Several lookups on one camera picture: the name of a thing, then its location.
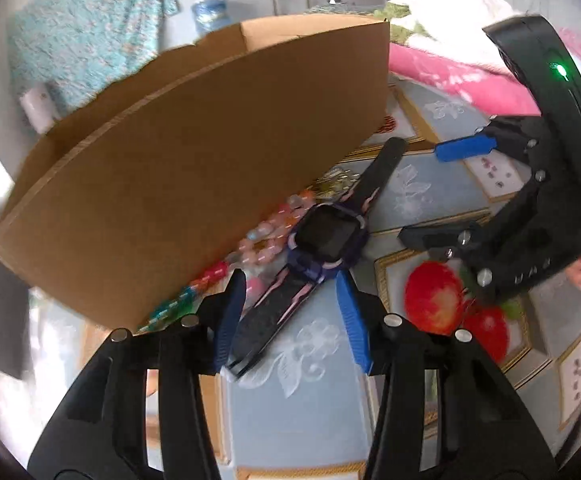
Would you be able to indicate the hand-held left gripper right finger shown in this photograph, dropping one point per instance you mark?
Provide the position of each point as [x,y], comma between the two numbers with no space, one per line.
[350,320]

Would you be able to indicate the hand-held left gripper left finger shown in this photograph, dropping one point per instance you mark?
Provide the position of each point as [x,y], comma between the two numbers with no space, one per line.
[233,310]

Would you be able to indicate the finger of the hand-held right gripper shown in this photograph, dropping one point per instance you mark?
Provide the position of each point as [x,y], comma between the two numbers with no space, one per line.
[430,235]
[463,147]

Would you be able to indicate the black smartwatch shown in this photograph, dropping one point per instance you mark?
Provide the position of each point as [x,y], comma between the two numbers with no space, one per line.
[328,232]

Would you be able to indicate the brown cardboard box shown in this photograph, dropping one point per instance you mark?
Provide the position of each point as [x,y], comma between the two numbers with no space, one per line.
[195,160]

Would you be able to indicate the pink blanket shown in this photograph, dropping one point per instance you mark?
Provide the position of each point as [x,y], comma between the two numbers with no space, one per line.
[445,72]

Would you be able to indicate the green fuzzy cloth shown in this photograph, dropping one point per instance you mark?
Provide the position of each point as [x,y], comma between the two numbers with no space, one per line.
[400,20]

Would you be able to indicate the white fluffy towel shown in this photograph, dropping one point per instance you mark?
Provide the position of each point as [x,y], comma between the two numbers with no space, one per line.
[460,5]

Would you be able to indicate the pale pink rolled mat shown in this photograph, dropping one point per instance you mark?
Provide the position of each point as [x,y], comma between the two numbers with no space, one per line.
[36,107]

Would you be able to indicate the blue water dispenser bottle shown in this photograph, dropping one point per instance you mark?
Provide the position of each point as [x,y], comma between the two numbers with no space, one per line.
[210,12]

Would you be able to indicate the teal floral wall cloth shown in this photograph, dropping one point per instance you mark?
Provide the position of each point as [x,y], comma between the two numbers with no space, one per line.
[85,35]

